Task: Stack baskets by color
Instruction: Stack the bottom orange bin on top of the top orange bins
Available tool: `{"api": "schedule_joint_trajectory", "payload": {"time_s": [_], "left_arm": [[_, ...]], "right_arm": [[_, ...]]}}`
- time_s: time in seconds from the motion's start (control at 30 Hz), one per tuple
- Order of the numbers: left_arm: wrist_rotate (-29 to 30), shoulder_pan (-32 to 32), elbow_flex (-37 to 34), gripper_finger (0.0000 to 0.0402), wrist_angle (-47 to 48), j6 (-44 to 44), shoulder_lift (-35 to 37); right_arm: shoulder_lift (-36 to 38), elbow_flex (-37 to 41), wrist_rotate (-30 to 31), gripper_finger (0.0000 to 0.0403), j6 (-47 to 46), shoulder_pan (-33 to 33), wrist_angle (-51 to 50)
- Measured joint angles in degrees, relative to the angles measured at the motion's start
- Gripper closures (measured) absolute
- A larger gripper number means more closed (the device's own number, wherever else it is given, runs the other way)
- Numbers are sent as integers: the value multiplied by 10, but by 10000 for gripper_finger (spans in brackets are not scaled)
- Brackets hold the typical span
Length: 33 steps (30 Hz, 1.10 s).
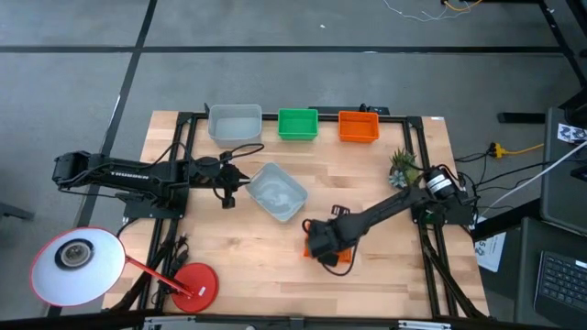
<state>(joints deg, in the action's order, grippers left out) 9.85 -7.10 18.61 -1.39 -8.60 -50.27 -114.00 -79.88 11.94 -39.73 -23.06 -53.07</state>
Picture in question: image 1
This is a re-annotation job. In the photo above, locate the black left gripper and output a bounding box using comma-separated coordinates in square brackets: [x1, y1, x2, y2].
[202, 162, 252, 210]

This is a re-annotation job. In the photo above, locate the red desk lamp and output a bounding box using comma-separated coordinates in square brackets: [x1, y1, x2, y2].
[28, 225, 221, 314]

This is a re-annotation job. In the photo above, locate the potted green succulent plant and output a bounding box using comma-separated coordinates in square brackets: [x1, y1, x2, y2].
[388, 147, 422, 191]

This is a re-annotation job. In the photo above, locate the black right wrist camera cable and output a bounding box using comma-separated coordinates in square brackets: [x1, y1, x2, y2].
[320, 240, 362, 278]

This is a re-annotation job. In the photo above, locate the green plastic basket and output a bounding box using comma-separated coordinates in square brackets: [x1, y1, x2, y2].
[277, 107, 320, 141]

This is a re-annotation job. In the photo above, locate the grey plastic basket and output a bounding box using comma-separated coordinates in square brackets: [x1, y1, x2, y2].
[206, 103, 263, 149]
[245, 161, 309, 225]

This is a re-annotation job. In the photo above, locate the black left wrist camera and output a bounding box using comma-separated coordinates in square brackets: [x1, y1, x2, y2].
[195, 155, 222, 173]

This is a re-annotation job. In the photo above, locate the white cable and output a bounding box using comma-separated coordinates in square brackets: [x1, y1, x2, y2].
[476, 140, 587, 216]

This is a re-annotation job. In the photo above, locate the black keyboard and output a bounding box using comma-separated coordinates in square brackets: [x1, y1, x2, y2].
[533, 249, 587, 323]

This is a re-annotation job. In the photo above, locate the grey furniture leg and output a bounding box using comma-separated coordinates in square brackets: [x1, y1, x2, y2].
[0, 200, 37, 222]

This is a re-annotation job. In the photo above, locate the orange slotted plastic basket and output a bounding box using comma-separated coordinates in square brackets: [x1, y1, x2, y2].
[302, 246, 354, 266]
[338, 110, 381, 144]

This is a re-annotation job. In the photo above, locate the black aluminium table frame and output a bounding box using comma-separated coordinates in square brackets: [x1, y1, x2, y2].
[109, 109, 490, 322]

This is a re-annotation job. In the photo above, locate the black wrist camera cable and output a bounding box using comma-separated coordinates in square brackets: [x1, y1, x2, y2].
[218, 142, 266, 162]
[320, 240, 362, 278]

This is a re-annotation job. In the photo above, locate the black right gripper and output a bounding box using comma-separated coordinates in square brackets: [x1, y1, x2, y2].
[305, 218, 350, 268]

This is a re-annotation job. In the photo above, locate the black side desk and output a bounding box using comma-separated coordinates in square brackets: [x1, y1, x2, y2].
[513, 217, 587, 330]

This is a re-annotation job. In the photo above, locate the silver metal bracket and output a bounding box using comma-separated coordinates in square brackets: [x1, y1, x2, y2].
[142, 315, 258, 330]
[397, 320, 453, 330]

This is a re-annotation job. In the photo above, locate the black diagonal frame bar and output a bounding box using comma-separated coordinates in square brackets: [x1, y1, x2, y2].
[536, 0, 587, 77]

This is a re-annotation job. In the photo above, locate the black equipment case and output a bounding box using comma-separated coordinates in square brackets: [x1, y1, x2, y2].
[539, 105, 587, 237]

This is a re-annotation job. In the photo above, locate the black stand foot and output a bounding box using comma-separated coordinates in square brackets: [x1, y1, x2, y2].
[497, 111, 548, 125]

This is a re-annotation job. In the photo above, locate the black power cable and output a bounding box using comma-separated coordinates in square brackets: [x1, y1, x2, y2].
[155, 232, 192, 294]

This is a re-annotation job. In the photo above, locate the yellow floor cable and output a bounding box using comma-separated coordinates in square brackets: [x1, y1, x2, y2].
[441, 0, 483, 13]

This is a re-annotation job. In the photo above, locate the printed marker paper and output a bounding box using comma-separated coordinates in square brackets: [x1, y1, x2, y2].
[556, 122, 587, 144]

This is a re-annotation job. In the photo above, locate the white paper sheet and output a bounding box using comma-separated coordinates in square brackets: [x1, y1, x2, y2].
[473, 230, 508, 274]

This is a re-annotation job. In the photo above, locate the black left wrist camera cable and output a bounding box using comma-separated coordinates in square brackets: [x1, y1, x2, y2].
[218, 142, 266, 162]

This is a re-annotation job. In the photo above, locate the yellow extension plug cable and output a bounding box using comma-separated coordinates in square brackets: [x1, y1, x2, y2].
[487, 141, 546, 160]

